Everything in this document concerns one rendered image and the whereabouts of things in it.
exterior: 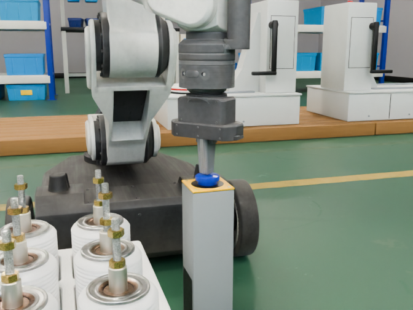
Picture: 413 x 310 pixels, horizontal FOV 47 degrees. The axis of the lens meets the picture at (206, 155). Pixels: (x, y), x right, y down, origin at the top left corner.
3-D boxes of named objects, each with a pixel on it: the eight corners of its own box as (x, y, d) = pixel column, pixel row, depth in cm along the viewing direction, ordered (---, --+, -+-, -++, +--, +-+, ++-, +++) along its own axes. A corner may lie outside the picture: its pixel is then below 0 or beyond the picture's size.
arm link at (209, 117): (158, 136, 77) (156, 60, 74) (189, 128, 85) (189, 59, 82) (228, 144, 70) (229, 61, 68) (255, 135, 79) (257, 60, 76)
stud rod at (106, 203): (102, 234, 68) (99, 183, 66) (107, 232, 69) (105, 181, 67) (107, 236, 67) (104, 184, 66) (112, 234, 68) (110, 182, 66)
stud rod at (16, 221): (13, 251, 65) (8, 198, 63) (18, 249, 65) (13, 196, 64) (18, 253, 64) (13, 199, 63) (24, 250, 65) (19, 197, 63)
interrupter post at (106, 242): (110, 256, 67) (109, 234, 66) (96, 253, 68) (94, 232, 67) (120, 250, 69) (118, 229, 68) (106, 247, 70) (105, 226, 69)
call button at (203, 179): (192, 184, 81) (192, 172, 80) (215, 182, 82) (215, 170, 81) (199, 190, 77) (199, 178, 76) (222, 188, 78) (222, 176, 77)
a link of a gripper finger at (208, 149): (201, 174, 77) (201, 137, 76) (211, 170, 80) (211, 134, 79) (209, 176, 77) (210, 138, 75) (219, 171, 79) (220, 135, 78)
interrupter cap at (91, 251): (114, 267, 64) (114, 262, 64) (69, 258, 67) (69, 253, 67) (144, 246, 70) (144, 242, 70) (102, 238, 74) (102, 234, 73)
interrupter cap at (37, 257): (-24, 270, 63) (-25, 265, 63) (16, 248, 70) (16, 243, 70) (23, 279, 60) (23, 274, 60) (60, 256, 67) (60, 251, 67)
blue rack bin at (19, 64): (10, 72, 531) (8, 53, 526) (47, 72, 541) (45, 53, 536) (5, 75, 484) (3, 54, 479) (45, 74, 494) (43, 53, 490)
